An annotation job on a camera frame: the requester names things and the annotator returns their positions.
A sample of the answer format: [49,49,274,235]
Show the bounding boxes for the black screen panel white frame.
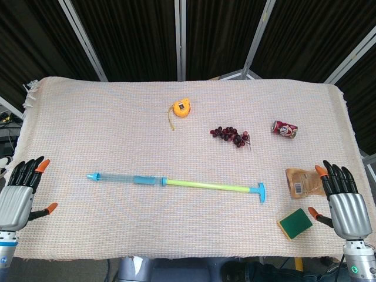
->
[179,0,273,80]
[63,0,182,82]
[249,0,376,84]
[0,0,102,112]
[328,38,376,155]

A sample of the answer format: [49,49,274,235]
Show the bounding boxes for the blue and green pump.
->
[86,172,267,206]

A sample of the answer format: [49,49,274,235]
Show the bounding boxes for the green yellow sponge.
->
[276,208,313,241]

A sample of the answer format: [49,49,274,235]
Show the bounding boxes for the orange tape measure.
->
[167,99,193,132]

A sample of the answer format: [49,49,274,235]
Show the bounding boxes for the dark red grape bunch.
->
[209,126,252,151]

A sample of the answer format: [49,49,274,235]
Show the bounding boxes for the black cable bundle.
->
[0,111,23,156]

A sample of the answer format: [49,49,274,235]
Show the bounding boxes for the packaged bread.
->
[286,167,327,200]

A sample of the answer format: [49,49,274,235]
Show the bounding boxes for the red drink can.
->
[271,120,298,139]

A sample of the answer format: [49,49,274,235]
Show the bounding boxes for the pale woven tablecloth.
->
[13,76,375,262]

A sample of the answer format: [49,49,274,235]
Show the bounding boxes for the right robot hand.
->
[307,160,374,240]

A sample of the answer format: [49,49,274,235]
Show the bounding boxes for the grey robot torso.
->
[117,257,155,282]

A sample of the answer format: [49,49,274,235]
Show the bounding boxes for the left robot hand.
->
[0,156,59,231]

